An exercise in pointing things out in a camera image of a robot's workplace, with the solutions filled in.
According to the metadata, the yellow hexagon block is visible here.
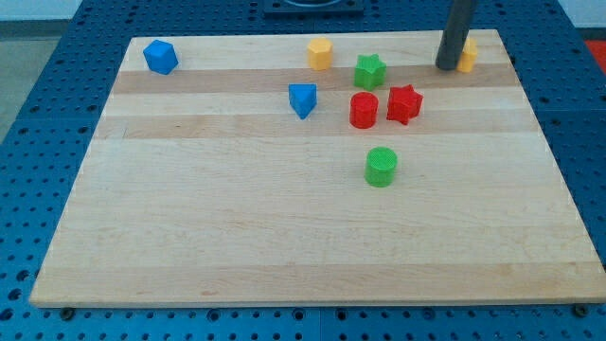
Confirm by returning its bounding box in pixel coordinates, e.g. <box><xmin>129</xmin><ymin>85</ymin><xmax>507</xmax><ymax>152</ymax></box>
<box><xmin>307</xmin><ymin>37</ymin><xmax>333</xmax><ymax>71</ymax></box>

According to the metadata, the blue cube block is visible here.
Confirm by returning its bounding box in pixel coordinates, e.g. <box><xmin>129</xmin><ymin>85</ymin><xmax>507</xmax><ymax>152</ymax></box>
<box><xmin>143</xmin><ymin>40</ymin><xmax>179</xmax><ymax>75</ymax></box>

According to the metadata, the green cylinder block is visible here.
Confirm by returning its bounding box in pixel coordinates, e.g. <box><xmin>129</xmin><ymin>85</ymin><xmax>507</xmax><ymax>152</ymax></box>
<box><xmin>365</xmin><ymin>147</ymin><xmax>398</xmax><ymax>188</ymax></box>

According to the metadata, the red cylinder block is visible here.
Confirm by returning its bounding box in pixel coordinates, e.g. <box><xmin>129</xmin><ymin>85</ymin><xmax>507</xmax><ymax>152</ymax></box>
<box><xmin>349</xmin><ymin>92</ymin><xmax>379</xmax><ymax>129</ymax></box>

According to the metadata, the blue triangle block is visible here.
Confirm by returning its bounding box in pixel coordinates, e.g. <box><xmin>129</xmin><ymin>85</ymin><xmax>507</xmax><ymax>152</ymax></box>
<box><xmin>288</xmin><ymin>83</ymin><xmax>317</xmax><ymax>119</ymax></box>

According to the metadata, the red star block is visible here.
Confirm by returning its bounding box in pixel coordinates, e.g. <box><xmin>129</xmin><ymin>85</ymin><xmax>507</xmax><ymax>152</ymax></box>
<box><xmin>386</xmin><ymin>84</ymin><xmax>423</xmax><ymax>125</ymax></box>

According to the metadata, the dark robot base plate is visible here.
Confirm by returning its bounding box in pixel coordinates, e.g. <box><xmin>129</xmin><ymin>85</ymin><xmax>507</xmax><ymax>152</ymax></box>
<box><xmin>258</xmin><ymin>0</ymin><xmax>365</xmax><ymax>17</ymax></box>

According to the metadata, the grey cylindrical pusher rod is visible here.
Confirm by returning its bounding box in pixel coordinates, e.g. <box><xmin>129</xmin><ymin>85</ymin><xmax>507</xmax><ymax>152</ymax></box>
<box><xmin>435</xmin><ymin>0</ymin><xmax>479</xmax><ymax>71</ymax></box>

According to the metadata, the yellow block behind rod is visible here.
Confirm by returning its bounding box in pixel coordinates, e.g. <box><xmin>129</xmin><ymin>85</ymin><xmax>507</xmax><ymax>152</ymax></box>
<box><xmin>456</xmin><ymin>37</ymin><xmax>478</xmax><ymax>73</ymax></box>

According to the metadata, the green star block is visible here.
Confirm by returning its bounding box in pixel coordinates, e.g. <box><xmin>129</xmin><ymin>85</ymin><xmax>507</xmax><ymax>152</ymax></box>
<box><xmin>354</xmin><ymin>54</ymin><xmax>386</xmax><ymax>91</ymax></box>

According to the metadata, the wooden board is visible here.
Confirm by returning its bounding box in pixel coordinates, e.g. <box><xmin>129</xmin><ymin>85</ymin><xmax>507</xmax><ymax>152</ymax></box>
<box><xmin>30</xmin><ymin>29</ymin><xmax>605</xmax><ymax>309</ymax></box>

